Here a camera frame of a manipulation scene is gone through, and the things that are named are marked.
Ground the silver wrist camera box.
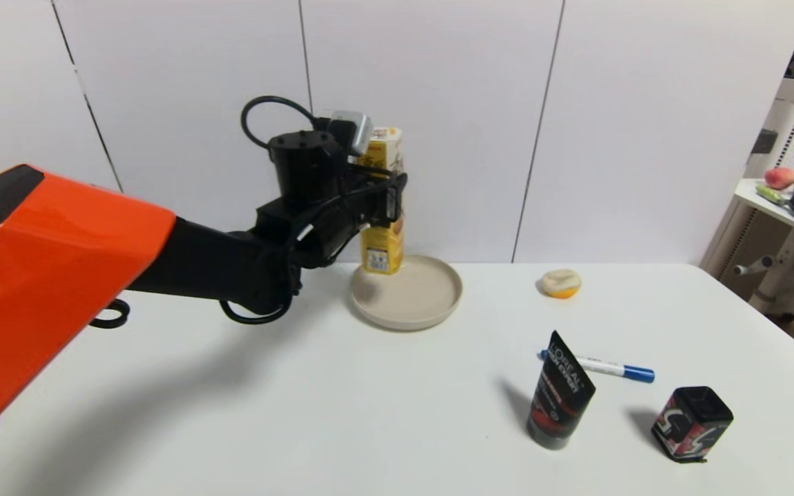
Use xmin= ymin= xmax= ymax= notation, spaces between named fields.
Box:
xmin=327 ymin=110 xmax=374 ymax=157

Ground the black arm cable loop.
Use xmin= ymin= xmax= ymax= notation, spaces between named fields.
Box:
xmin=218 ymin=274 xmax=299 ymax=326

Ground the white side table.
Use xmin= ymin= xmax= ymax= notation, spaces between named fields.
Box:
xmin=700 ymin=178 xmax=794 ymax=319

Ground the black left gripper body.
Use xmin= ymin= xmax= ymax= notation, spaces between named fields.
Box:
xmin=327 ymin=172 xmax=408 ymax=250

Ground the black and red gum canister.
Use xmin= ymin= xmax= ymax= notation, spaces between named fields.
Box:
xmin=651 ymin=386 xmax=735 ymax=464

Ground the yellow drink carton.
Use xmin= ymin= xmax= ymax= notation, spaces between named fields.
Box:
xmin=358 ymin=126 xmax=407 ymax=276

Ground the green handled tool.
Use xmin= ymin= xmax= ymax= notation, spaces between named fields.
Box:
xmin=755 ymin=185 xmax=792 ymax=207

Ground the black camera cable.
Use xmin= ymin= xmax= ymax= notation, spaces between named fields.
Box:
xmin=241 ymin=96 xmax=330 ymax=149

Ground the blue and white marker pen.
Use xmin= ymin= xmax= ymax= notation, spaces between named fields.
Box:
xmin=540 ymin=349 xmax=655 ymax=384

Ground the beige round plate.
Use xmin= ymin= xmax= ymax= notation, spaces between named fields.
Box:
xmin=350 ymin=254 xmax=464 ymax=332

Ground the black cosmetic tube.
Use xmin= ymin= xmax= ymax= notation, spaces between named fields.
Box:
xmin=527 ymin=331 xmax=597 ymax=451

